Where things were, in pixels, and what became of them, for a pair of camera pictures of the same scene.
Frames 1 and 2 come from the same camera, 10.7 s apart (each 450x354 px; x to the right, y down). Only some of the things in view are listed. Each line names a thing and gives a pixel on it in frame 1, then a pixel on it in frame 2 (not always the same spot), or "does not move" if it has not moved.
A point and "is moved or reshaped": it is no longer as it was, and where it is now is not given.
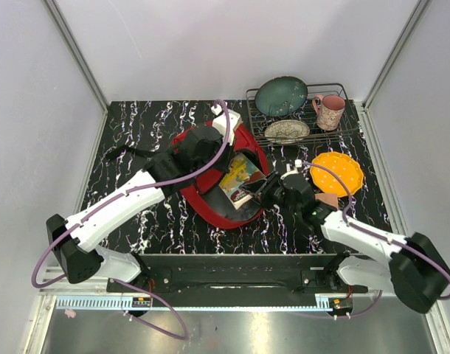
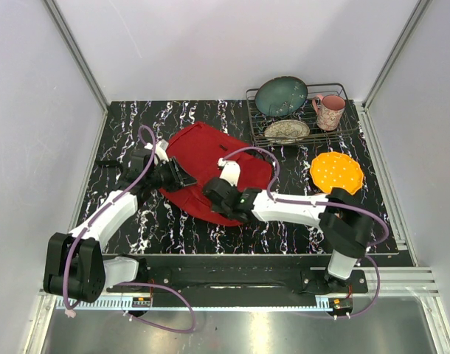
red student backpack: (201, 141) is moved or reshaped
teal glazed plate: (280, 96) does not move
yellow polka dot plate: (345, 167) does not move
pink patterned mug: (329, 109) does not move
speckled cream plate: (286, 131) does not move
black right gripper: (264, 185) → (216, 209)
